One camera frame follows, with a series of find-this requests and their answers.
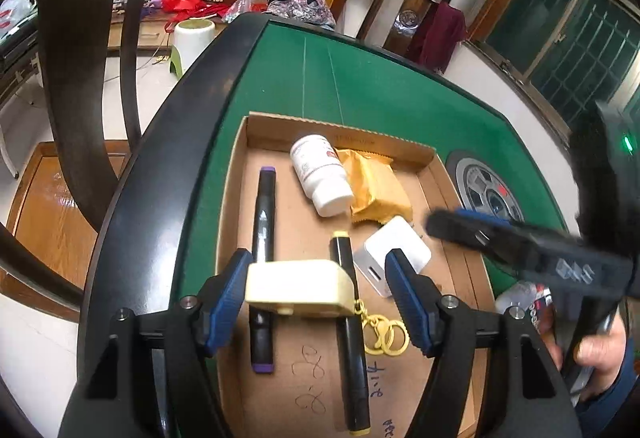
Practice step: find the round table centre console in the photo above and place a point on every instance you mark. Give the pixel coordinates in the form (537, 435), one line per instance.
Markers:
(480, 190)

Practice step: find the white charger adapter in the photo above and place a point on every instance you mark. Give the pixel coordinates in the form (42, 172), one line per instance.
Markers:
(397, 243)

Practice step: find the clear pink plastic bag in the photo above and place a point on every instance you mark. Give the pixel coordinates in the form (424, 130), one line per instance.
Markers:
(240, 5)

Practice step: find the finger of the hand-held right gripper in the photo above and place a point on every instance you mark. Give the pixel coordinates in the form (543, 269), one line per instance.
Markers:
(470, 230)

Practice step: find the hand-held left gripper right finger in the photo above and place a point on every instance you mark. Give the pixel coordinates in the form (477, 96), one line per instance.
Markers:
(412, 308)

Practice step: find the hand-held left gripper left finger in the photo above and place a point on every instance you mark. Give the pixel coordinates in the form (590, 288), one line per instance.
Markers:
(227, 303)

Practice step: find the white red plastic bag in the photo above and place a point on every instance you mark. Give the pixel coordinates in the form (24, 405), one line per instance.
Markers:
(17, 15)

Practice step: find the person's right hand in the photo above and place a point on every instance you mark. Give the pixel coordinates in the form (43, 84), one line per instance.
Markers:
(602, 358)

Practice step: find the dark wooden chair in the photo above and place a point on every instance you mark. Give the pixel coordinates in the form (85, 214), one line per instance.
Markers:
(65, 68)

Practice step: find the maroon garment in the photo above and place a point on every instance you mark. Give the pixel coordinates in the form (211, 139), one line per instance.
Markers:
(440, 38)

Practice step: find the white green plastic stool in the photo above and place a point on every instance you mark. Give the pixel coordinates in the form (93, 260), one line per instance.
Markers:
(197, 40)

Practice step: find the green felt mahjong table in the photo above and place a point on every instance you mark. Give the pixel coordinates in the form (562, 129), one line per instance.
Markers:
(150, 198)

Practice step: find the yellow snack packet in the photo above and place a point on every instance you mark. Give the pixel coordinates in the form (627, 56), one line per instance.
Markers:
(380, 190)

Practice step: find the person's right forearm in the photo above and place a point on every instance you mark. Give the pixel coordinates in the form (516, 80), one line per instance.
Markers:
(627, 383)

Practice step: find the carved wooden chair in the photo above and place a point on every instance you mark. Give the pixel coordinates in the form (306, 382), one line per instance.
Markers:
(407, 20)

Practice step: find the white pill bottle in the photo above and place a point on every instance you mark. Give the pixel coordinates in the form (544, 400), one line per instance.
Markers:
(320, 178)

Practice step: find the shallow cardboard box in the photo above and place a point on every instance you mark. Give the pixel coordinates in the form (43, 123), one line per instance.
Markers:
(290, 238)

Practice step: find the green tinted window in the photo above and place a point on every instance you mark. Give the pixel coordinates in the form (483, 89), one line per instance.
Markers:
(575, 38)

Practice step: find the yellow tape measure with keyring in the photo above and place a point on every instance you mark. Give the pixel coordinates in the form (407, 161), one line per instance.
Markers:
(300, 288)

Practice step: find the black marker purple caps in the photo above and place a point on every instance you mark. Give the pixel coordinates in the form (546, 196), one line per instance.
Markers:
(262, 228)

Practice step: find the black marker yellow caps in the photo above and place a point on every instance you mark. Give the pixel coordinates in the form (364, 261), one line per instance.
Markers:
(352, 368)

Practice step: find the floral cloth bag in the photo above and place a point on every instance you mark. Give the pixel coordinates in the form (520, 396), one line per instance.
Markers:
(305, 5)

